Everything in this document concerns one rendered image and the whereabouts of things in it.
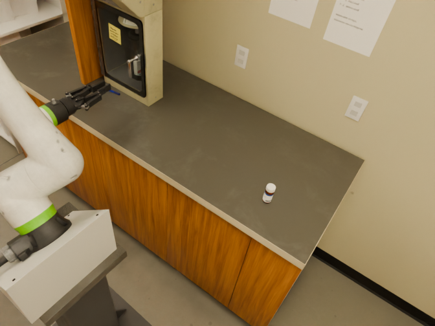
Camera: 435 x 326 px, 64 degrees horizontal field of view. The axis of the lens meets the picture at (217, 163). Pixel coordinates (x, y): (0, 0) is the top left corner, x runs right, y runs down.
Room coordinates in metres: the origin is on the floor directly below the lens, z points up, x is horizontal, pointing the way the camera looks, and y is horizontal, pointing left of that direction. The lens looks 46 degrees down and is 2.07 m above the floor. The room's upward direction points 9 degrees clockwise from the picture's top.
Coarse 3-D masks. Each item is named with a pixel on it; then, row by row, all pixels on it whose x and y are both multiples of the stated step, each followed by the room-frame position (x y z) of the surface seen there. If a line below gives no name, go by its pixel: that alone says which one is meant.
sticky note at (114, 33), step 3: (111, 27) 1.49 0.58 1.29; (114, 27) 1.48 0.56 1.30; (111, 30) 1.49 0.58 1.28; (114, 30) 1.48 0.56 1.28; (117, 30) 1.47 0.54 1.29; (111, 33) 1.49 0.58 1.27; (114, 33) 1.48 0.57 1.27; (117, 33) 1.47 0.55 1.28; (111, 36) 1.49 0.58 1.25; (114, 36) 1.48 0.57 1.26; (117, 36) 1.47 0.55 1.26; (114, 39) 1.49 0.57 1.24; (117, 39) 1.47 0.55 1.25; (120, 39) 1.46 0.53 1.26; (117, 42) 1.48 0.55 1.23; (120, 42) 1.46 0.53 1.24
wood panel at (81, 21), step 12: (72, 0) 1.52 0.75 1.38; (84, 0) 1.58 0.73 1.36; (72, 12) 1.51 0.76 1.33; (84, 12) 1.57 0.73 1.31; (72, 24) 1.50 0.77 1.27; (84, 24) 1.56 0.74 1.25; (72, 36) 1.51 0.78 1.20; (84, 36) 1.55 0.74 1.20; (84, 48) 1.53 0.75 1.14; (96, 48) 1.60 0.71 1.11; (84, 60) 1.52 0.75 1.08; (96, 60) 1.59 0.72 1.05; (84, 72) 1.51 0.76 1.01; (96, 72) 1.58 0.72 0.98; (84, 84) 1.51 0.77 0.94
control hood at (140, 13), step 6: (114, 0) 1.36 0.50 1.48; (120, 0) 1.31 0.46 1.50; (126, 0) 1.32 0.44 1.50; (132, 0) 1.35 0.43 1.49; (138, 0) 1.38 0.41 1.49; (120, 6) 1.39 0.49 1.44; (126, 6) 1.34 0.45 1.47; (132, 6) 1.35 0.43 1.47; (138, 6) 1.37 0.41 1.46; (132, 12) 1.37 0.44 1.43; (138, 12) 1.37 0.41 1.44
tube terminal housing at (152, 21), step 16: (144, 0) 1.41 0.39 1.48; (160, 0) 1.49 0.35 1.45; (144, 16) 1.41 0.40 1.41; (160, 16) 1.49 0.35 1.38; (144, 32) 1.41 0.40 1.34; (160, 32) 1.49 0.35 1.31; (144, 48) 1.41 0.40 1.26; (160, 48) 1.49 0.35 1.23; (160, 64) 1.49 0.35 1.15; (112, 80) 1.53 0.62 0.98; (160, 80) 1.48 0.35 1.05; (160, 96) 1.48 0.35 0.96
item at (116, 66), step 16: (96, 0) 1.53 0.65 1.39; (96, 16) 1.54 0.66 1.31; (112, 16) 1.48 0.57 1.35; (128, 16) 1.43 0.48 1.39; (128, 32) 1.44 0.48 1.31; (112, 48) 1.50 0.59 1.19; (128, 48) 1.44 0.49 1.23; (112, 64) 1.50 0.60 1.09; (144, 64) 1.40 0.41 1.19; (128, 80) 1.45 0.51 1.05; (144, 80) 1.40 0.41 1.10; (144, 96) 1.40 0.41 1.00
